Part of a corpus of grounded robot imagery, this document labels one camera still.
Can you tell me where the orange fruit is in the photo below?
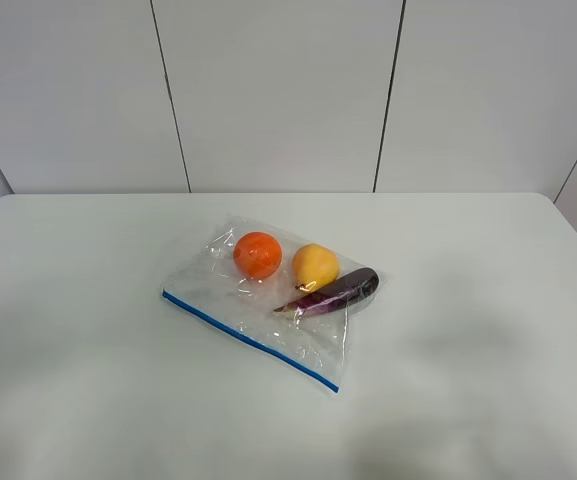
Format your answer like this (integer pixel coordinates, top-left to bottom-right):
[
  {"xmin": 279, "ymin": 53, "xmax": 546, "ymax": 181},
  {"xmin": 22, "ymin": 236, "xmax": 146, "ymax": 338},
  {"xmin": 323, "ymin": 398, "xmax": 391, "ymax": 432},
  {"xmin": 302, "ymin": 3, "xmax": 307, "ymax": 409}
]
[{"xmin": 233, "ymin": 232, "xmax": 283, "ymax": 281}]

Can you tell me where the clear zip bag blue seal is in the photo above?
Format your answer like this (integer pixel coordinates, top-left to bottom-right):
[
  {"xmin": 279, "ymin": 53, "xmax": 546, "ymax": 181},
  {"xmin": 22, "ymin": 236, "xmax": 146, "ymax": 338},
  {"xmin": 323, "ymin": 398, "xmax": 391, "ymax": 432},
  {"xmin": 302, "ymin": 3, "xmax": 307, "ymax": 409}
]
[{"xmin": 161, "ymin": 216, "xmax": 388, "ymax": 393}]

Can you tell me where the yellow pear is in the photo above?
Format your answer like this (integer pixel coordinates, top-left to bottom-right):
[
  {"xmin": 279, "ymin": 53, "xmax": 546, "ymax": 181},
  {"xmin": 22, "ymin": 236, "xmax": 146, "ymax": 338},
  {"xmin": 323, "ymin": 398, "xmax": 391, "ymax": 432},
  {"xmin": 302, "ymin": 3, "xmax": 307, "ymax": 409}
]
[{"xmin": 292, "ymin": 244, "xmax": 340, "ymax": 293}]

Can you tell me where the purple eggplant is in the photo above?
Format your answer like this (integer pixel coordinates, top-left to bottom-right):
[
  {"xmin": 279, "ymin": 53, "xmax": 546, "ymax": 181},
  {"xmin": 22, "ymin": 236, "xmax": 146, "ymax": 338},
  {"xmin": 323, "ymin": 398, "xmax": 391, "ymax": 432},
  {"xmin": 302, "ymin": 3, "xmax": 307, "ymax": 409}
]
[{"xmin": 272, "ymin": 267, "xmax": 380, "ymax": 320}]

